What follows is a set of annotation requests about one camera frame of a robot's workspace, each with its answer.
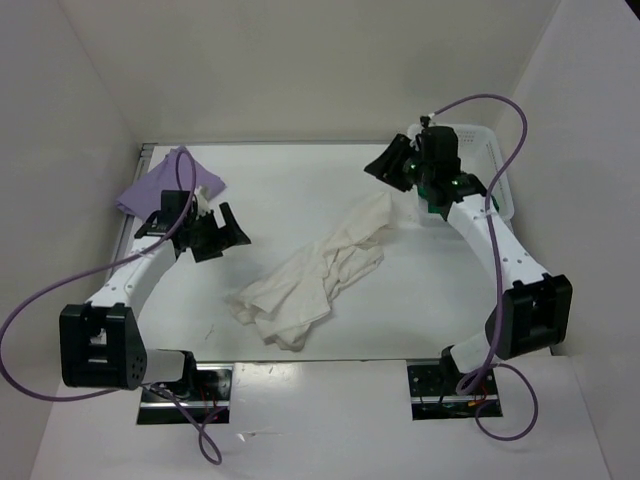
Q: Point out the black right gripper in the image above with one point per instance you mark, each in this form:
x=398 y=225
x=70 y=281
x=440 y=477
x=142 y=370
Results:
x=385 y=169

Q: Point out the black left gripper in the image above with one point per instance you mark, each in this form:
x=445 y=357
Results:
x=223 y=238

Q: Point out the purple t shirt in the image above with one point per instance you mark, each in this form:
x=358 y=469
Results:
x=143 y=197

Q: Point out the white t shirt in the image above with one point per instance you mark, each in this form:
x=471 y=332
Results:
x=284 y=305

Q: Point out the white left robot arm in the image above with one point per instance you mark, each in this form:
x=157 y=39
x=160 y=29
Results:
x=100 y=342

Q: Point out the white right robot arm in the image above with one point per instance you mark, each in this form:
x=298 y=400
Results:
x=532 y=305

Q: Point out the white plastic laundry basket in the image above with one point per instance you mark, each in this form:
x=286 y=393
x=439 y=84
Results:
x=480 y=155

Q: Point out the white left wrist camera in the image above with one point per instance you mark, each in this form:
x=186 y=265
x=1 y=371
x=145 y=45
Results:
x=202 y=201

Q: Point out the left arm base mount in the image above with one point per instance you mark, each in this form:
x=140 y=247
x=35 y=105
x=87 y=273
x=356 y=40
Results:
x=208 y=392

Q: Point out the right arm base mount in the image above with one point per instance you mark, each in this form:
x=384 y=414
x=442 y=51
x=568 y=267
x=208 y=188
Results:
x=432 y=398

